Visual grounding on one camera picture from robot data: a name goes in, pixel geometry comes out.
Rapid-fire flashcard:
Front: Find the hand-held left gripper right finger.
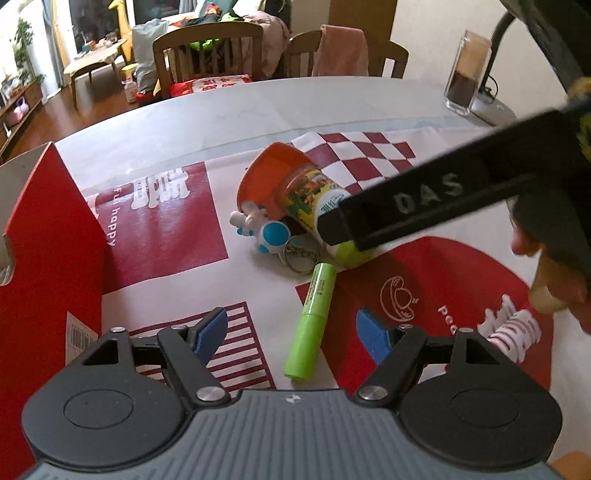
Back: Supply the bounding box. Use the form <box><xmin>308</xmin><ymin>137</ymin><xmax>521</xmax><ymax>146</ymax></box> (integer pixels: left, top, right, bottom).
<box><xmin>355</xmin><ymin>308</ymin><xmax>503</xmax><ymax>410</ymax></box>

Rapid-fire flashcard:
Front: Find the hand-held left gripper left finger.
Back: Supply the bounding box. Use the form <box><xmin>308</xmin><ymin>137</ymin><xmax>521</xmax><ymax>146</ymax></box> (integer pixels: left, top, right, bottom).
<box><xmin>82</xmin><ymin>306</ymin><xmax>230</xmax><ymax>410</ymax></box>

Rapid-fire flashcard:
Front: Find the green marker pen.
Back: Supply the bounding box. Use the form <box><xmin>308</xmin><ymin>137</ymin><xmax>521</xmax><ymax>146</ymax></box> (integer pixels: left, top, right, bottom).
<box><xmin>283</xmin><ymin>261</ymin><xmax>337</xmax><ymax>382</ymax></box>

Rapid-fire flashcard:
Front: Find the orange-lidded green canister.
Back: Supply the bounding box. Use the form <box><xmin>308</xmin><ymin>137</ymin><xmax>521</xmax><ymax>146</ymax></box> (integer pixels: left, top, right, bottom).
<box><xmin>236</xmin><ymin>141</ymin><xmax>376</xmax><ymax>270</ymax></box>

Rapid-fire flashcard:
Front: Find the red cardboard box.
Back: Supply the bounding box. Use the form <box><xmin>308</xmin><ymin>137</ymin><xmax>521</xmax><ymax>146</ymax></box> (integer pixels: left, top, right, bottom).
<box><xmin>0</xmin><ymin>141</ymin><xmax>110</xmax><ymax>465</ymax></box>

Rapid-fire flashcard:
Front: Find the person's right hand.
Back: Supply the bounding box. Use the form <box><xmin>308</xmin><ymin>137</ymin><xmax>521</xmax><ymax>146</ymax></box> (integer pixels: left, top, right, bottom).
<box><xmin>510</xmin><ymin>223</ymin><xmax>591</xmax><ymax>336</ymax></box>

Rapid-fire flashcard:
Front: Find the grey desk lamp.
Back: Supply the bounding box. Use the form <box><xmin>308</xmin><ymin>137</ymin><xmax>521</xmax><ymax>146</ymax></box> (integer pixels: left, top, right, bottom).
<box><xmin>470</xmin><ymin>11</ymin><xmax>517</xmax><ymax>127</ymax></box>

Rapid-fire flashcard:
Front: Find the red white printed tablecloth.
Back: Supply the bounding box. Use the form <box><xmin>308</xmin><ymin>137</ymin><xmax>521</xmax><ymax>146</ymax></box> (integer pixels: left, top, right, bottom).
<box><xmin>82</xmin><ymin>126</ymin><xmax>591</xmax><ymax>394</ymax></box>

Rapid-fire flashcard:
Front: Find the clear glass jar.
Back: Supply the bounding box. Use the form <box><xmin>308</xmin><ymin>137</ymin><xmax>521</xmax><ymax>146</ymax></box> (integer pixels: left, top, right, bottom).
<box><xmin>444</xmin><ymin>30</ymin><xmax>493</xmax><ymax>116</ymax></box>

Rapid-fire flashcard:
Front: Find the wooden chair with towel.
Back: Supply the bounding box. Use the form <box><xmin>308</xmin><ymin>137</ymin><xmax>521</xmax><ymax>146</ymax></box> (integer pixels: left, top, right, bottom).
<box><xmin>283</xmin><ymin>28</ymin><xmax>410</xmax><ymax>79</ymax></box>

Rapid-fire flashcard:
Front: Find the pink towel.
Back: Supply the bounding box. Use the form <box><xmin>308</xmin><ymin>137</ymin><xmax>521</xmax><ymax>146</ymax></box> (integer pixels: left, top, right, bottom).
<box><xmin>311</xmin><ymin>25</ymin><xmax>370</xmax><ymax>78</ymax></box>

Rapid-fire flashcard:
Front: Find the pile of clothes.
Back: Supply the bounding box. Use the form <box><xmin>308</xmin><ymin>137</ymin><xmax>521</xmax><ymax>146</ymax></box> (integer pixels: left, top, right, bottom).
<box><xmin>184</xmin><ymin>0</ymin><xmax>293</xmax><ymax>77</ymax></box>

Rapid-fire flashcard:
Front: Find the red printed seat cushion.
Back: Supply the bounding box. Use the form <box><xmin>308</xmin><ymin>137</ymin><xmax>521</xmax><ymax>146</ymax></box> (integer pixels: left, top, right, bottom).
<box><xmin>169</xmin><ymin>73</ymin><xmax>254</xmax><ymax>99</ymax></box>

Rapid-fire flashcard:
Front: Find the wooden slat-back chair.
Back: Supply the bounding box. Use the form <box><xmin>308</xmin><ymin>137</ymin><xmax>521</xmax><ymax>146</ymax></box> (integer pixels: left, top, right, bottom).
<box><xmin>152</xmin><ymin>20</ymin><xmax>265</xmax><ymax>100</ymax></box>

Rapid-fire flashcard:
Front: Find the wooden tv cabinet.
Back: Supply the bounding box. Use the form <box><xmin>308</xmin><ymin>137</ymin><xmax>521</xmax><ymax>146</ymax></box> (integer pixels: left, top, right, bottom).
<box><xmin>0</xmin><ymin>78</ymin><xmax>45</xmax><ymax>154</ymax></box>

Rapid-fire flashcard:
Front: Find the light blue bag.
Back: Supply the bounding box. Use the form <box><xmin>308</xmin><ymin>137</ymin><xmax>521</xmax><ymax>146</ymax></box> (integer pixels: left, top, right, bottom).
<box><xmin>131</xmin><ymin>19</ymin><xmax>170</xmax><ymax>96</ymax></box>

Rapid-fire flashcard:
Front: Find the pink bag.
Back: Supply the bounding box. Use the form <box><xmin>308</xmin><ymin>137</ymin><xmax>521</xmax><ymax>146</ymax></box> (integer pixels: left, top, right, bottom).
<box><xmin>4</xmin><ymin>97</ymin><xmax>29</xmax><ymax>126</ymax></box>

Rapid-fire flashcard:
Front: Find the wooden coffee table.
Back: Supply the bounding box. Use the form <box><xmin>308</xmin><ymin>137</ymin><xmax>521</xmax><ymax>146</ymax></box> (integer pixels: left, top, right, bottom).
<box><xmin>62</xmin><ymin>39</ymin><xmax>129</xmax><ymax>110</ymax></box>

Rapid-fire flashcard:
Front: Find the yellow giraffe toy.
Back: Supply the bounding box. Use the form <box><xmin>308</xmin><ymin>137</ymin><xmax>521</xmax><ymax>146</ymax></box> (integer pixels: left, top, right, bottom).
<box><xmin>108</xmin><ymin>0</ymin><xmax>135</xmax><ymax>43</ymax></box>

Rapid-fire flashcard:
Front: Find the green potted plant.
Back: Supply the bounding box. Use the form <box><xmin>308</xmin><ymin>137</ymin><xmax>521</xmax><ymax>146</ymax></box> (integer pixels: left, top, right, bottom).
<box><xmin>13</xmin><ymin>17</ymin><xmax>45</xmax><ymax>85</ymax></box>

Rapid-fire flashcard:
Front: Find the white blue toy keychain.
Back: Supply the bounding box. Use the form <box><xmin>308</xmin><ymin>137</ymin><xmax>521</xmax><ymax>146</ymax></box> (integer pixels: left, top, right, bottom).
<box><xmin>229</xmin><ymin>200</ymin><xmax>321</xmax><ymax>277</ymax></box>

